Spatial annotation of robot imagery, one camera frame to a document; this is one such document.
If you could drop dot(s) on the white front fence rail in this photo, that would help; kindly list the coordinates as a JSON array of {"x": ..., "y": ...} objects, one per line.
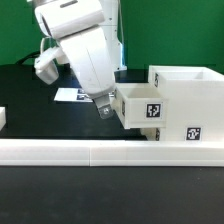
[{"x": 24, "y": 152}]

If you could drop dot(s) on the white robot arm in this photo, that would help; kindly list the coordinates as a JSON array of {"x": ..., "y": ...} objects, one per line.
[{"x": 58, "y": 19}]

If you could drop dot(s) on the white drawer cabinet box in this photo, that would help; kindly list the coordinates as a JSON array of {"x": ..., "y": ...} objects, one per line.
[{"x": 195, "y": 102}]

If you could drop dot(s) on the white marker sheet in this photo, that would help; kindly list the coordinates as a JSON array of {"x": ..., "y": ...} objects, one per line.
[{"x": 71, "y": 95}]

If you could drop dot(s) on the white fence rail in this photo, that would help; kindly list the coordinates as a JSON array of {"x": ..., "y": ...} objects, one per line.
[
  {"x": 2, "y": 117},
  {"x": 24, "y": 152}
]

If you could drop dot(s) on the white left fence rail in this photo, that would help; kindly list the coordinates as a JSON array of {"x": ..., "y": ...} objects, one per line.
[{"x": 2, "y": 117}]

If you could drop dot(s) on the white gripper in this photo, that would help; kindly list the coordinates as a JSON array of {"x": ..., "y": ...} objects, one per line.
[{"x": 89, "y": 58}]

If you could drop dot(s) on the black raised base platform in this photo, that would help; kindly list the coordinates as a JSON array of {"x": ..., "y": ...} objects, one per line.
[{"x": 32, "y": 112}]

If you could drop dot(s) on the white drawer tray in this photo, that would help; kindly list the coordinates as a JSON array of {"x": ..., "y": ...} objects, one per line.
[
  {"x": 154, "y": 134},
  {"x": 139, "y": 105}
]

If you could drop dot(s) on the white front drawer tray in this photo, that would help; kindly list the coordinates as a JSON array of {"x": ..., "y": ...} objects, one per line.
[{"x": 154, "y": 134}]

